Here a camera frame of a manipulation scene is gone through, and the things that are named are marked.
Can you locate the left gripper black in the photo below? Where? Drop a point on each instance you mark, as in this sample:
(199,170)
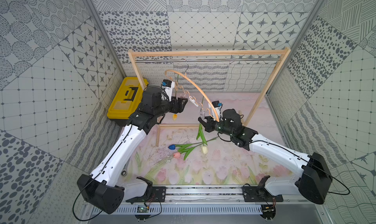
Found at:
(178,105)

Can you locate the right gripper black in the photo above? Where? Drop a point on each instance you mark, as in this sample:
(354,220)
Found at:
(208,125)

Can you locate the wooden clothes rack frame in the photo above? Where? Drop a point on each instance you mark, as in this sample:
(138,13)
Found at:
(284,54)

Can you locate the white artificial tulip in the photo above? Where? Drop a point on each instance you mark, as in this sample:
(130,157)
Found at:
(201,136)

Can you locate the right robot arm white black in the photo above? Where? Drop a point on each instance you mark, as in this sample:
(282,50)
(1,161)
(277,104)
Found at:
(311,175)

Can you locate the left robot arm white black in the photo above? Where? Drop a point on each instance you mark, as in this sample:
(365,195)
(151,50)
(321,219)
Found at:
(100,187)

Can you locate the white clothespin upper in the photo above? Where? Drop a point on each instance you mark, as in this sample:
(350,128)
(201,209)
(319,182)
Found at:
(193,101)

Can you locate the white clothespin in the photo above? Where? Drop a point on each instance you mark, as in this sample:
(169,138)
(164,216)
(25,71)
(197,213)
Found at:
(202,113)
(193,101)

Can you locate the white clothespin lower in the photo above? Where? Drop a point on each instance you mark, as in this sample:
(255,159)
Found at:
(202,113)

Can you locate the floral pink table mat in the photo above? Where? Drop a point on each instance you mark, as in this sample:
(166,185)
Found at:
(224,164)

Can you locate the pink artificial tulip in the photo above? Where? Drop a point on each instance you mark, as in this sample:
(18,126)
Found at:
(183,152)

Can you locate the yellow black toolbox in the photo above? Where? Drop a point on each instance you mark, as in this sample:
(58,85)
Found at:
(126,101)

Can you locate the metal rack rod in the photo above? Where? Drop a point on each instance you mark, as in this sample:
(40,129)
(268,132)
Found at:
(206,60)

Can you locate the silver combination wrench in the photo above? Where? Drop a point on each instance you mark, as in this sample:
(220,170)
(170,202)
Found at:
(124,171)

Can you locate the right black circuit board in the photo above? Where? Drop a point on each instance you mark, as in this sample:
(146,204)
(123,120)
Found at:
(268,212)

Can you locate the left green circuit board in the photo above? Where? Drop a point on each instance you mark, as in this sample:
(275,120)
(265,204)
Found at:
(142,213)

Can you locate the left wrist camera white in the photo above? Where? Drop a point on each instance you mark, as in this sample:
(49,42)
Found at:
(167,89)

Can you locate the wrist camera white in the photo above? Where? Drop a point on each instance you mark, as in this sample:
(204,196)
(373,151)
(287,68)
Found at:
(167,89)
(217,106)

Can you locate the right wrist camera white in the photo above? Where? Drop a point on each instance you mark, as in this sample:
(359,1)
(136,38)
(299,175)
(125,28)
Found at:
(217,106)

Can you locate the aluminium mounting rail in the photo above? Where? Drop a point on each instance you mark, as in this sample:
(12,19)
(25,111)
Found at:
(209,194)

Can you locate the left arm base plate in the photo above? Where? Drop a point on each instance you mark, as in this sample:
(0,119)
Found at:
(153,194)

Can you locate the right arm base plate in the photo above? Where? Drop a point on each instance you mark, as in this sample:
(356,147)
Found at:
(253,194)

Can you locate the white vented cable duct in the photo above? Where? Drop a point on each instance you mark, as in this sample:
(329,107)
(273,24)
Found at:
(188,209)

